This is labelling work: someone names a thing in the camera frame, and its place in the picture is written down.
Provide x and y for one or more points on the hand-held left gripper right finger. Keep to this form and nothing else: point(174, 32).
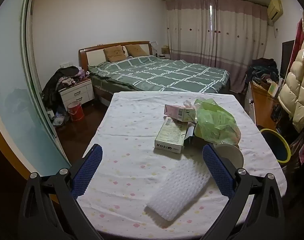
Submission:
point(217, 172)

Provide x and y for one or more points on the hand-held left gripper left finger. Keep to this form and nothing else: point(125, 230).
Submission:
point(88, 172)

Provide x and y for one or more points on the green plastic bag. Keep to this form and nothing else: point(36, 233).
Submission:
point(214, 120)

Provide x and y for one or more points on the pale green long carton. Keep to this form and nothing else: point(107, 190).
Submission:
point(169, 137)

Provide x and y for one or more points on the yellow rimmed trash bin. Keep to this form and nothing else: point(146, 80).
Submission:
point(277, 145)

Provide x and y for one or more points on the pink cardboard box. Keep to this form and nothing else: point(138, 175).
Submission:
point(177, 112)

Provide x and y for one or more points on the floral white tablecloth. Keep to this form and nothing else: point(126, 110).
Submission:
point(132, 135)

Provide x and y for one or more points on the red bucket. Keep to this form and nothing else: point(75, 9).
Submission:
point(76, 111)

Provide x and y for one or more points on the white nightstand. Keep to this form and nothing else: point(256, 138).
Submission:
point(76, 92)

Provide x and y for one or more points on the wooden desk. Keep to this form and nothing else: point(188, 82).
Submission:
point(263, 105)

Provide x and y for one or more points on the dark clothes pile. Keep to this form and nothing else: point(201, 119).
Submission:
point(54, 85)

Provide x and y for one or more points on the pale green paper box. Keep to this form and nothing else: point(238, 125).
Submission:
point(273, 89)

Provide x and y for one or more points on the frosted glass sliding door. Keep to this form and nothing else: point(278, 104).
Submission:
point(11, 92)

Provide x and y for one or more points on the clothes pile on desk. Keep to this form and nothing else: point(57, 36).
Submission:
point(262, 70)

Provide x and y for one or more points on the green checked quilt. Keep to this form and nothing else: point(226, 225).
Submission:
point(154, 75)

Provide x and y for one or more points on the wooden bed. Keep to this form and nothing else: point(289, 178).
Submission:
point(91, 52)

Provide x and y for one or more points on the cream puffer jacket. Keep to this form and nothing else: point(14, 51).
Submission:
point(299, 85)

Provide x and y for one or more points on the tan pillow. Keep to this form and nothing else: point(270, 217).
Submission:
point(136, 50)
point(114, 53)

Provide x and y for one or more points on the pink beige curtain panel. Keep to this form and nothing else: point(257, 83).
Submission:
point(239, 42)
point(189, 30)

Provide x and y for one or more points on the black television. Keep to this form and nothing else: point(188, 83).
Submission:
point(287, 57)

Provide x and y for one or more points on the pink red hanging garment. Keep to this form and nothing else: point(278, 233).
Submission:
point(300, 35)

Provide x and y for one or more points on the wall air conditioner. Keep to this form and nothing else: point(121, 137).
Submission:
point(274, 10)

